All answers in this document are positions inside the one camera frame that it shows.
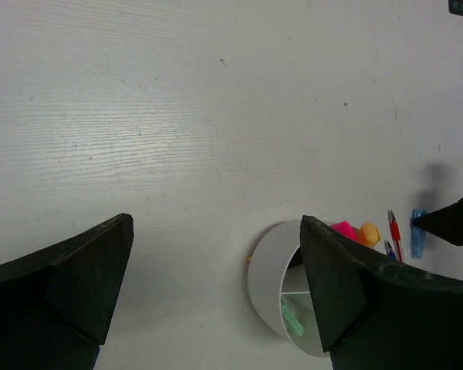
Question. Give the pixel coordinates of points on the blue transparent highlighter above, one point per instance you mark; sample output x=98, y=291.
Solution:
x=418, y=236

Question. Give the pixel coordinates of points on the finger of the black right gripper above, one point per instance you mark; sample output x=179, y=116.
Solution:
x=445, y=223

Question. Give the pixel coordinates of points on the red gel pen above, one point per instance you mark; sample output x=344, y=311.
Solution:
x=395, y=235

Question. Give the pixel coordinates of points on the white round pen holder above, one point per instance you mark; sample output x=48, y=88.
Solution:
x=272, y=278

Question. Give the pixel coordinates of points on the yellow capped orange highlighter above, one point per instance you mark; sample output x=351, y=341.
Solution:
x=368, y=235

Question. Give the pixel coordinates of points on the black highlighter pink cap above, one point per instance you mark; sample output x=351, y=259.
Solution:
x=346, y=229

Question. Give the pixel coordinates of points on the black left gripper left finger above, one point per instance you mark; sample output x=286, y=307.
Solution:
x=56, y=304

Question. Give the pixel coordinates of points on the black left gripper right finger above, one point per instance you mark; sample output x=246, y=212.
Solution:
x=374, y=312

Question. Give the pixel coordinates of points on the green transparent highlighter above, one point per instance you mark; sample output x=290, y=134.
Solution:
x=294, y=326

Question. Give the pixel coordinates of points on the blue gel pen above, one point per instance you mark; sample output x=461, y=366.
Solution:
x=389, y=250

